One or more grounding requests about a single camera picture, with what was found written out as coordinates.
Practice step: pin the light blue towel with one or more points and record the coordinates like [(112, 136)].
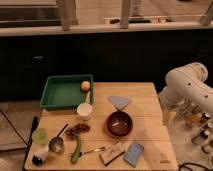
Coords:
[(118, 102)]

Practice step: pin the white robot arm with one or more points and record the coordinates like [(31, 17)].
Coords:
[(186, 83)]

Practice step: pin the white paper cup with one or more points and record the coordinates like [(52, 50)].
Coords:
[(84, 111)]

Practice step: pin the metal measuring cup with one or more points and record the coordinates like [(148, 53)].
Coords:
[(56, 144)]

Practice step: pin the green plastic cup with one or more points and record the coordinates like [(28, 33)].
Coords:
[(40, 136)]

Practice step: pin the yellow banana piece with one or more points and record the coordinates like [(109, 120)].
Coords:
[(87, 99)]

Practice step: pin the orange fruit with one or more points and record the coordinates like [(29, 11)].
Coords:
[(85, 86)]

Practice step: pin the dark brown wooden bowl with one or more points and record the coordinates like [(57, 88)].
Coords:
[(119, 124)]

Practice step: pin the green plastic tray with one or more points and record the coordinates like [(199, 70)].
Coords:
[(64, 92)]

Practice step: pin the brown dried grape bunch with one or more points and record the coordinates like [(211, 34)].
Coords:
[(77, 129)]

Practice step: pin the metal spoon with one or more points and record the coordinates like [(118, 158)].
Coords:
[(92, 151)]

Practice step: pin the wooden block with dark edge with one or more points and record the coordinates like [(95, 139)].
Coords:
[(111, 154)]

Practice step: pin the blue sponge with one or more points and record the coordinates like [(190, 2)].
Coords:
[(133, 154)]

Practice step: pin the green cucumber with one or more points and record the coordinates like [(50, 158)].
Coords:
[(75, 155)]

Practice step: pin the black and white brush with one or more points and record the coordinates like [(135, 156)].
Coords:
[(39, 157)]

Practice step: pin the spice bottles rack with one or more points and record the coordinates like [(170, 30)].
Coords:
[(193, 126)]

